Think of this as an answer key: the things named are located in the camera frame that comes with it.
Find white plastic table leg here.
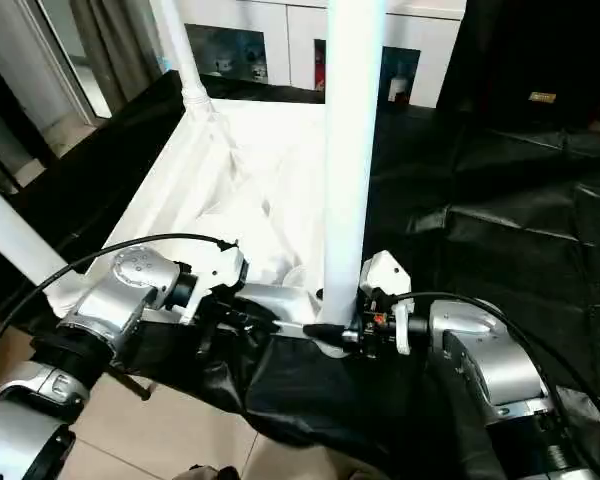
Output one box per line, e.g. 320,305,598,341
150,0,219,119
320,0,387,301
0,175,69,293

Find black left robot foot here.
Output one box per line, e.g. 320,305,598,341
188,467,239,480

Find black table mat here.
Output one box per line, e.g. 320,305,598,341
0,70,600,480

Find white display cabinet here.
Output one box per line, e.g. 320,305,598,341
155,0,469,109

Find black cabinet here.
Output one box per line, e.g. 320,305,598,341
435,0,600,136

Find black table frame leg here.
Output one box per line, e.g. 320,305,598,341
110,370,153,401

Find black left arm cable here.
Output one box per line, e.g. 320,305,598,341
0,234,237,356

